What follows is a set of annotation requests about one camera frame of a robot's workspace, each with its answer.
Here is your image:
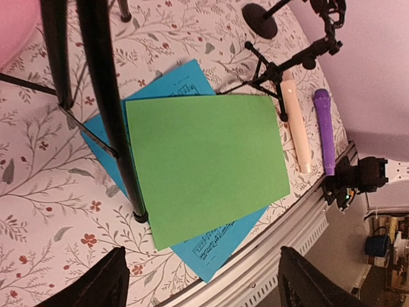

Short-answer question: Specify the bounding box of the pink round plate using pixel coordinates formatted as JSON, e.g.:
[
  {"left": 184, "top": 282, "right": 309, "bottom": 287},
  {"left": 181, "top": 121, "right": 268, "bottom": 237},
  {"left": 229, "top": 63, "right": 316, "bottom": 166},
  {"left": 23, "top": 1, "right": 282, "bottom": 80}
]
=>
[{"left": 1, "top": 0, "right": 40, "bottom": 68}]

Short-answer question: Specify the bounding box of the black shock mount tripod stand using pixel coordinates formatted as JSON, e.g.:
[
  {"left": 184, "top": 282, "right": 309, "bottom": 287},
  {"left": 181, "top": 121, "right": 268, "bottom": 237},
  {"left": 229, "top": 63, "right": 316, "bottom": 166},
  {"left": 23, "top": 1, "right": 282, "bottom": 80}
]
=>
[{"left": 223, "top": 0, "right": 346, "bottom": 122}]

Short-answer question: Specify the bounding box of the purple microphone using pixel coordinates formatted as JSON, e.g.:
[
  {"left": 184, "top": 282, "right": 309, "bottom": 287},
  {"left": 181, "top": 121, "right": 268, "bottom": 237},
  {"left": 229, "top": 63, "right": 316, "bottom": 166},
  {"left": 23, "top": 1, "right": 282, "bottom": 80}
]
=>
[{"left": 313, "top": 89, "right": 336, "bottom": 176}]

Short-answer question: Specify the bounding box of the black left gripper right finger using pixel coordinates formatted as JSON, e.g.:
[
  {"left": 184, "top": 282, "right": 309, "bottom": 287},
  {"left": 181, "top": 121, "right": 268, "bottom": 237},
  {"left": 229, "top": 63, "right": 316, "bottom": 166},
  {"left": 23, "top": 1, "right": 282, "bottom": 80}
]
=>
[{"left": 278, "top": 246, "right": 365, "bottom": 307}]

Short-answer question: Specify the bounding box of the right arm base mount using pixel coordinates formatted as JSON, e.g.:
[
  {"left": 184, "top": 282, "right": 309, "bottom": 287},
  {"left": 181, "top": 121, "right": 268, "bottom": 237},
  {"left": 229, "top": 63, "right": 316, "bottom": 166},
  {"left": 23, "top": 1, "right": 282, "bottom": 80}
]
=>
[{"left": 321, "top": 157, "right": 389, "bottom": 212}]

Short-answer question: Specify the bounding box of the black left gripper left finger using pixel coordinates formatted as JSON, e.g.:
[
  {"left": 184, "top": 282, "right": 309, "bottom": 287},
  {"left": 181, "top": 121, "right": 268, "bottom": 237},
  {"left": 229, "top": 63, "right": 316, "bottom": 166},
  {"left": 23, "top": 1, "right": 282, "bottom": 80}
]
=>
[{"left": 38, "top": 246, "right": 130, "bottom": 306}]

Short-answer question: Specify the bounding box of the pink beige microphone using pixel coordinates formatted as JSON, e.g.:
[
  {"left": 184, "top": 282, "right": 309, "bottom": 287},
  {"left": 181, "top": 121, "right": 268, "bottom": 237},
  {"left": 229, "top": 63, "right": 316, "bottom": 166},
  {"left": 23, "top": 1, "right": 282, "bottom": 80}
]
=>
[{"left": 281, "top": 70, "right": 312, "bottom": 173}]

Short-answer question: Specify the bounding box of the black round-base mic stand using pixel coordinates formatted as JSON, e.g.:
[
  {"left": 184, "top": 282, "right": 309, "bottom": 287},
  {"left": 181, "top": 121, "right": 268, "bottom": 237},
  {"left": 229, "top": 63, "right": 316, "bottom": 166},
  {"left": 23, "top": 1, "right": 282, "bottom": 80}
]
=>
[{"left": 242, "top": 0, "right": 290, "bottom": 40}]

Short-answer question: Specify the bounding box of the green paper sheet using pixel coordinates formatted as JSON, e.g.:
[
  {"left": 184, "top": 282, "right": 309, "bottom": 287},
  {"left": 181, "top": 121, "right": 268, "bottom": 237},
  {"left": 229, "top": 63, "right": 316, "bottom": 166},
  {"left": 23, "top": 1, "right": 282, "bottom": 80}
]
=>
[{"left": 126, "top": 95, "right": 290, "bottom": 250}]

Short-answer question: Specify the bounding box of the blue mug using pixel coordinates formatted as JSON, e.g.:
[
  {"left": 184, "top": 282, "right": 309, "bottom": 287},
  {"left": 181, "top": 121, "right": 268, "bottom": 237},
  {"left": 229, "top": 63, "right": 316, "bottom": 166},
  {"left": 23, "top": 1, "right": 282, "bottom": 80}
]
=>
[{"left": 364, "top": 226, "right": 390, "bottom": 257}]

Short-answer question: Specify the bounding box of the black perforated music stand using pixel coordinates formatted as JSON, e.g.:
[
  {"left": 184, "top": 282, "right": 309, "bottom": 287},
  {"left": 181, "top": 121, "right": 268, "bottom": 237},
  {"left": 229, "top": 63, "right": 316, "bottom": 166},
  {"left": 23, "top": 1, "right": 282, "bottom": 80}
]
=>
[{"left": 1, "top": 1, "right": 148, "bottom": 223}]

